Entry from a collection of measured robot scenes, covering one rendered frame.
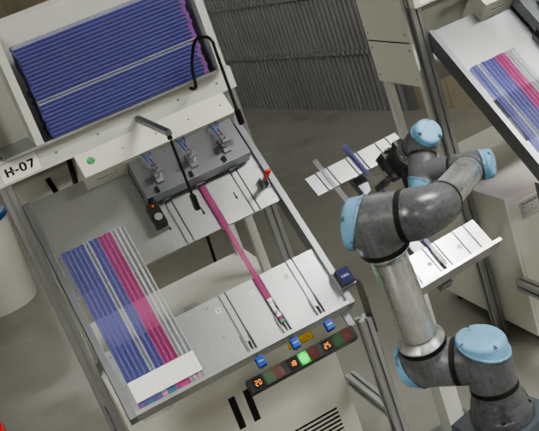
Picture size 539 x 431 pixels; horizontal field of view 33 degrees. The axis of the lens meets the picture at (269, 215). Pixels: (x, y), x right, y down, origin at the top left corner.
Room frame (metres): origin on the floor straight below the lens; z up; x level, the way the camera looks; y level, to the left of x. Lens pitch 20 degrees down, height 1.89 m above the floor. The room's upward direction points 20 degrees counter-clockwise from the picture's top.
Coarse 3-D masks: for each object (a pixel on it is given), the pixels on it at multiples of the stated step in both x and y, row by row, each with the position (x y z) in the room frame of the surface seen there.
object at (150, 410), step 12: (324, 312) 2.26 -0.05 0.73; (336, 312) 2.28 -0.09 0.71; (300, 324) 2.24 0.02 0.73; (312, 324) 2.25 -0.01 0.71; (288, 336) 2.22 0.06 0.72; (264, 348) 2.20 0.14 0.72; (276, 348) 2.25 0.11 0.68; (240, 360) 2.17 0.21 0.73; (252, 360) 2.23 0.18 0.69; (216, 372) 2.15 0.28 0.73; (228, 372) 2.20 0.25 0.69; (192, 384) 2.13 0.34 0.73; (204, 384) 2.17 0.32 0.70; (168, 396) 2.11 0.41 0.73; (180, 396) 2.14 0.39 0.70; (144, 408) 2.09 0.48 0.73; (156, 408) 2.11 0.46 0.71
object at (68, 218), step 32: (64, 192) 2.58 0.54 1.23; (96, 192) 2.57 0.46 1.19; (128, 192) 2.57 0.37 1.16; (192, 192) 2.56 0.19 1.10; (224, 192) 2.56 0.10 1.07; (256, 192) 2.56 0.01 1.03; (64, 224) 2.51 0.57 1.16; (96, 224) 2.50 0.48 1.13; (128, 224) 2.50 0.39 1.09; (192, 224) 2.49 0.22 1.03; (160, 256) 2.42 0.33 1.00
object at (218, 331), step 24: (288, 264) 2.39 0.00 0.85; (312, 264) 2.38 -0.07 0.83; (240, 288) 2.34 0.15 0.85; (288, 288) 2.33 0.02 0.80; (312, 288) 2.33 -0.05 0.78; (336, 288) 2.33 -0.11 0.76; (192, 312) 2.30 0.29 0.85; (216, 312) 2.29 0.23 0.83; (240, 312) 2.29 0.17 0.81; (264, 312) 2.29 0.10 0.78; (288, 312) 2.28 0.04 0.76; (312, 312) 2.28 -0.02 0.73; (192, 336) 2.25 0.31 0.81; (216, 336) 2.24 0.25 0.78; (240, 336) 2.24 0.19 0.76; (264, 336) 2.24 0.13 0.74; (216, 360) 2.20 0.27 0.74
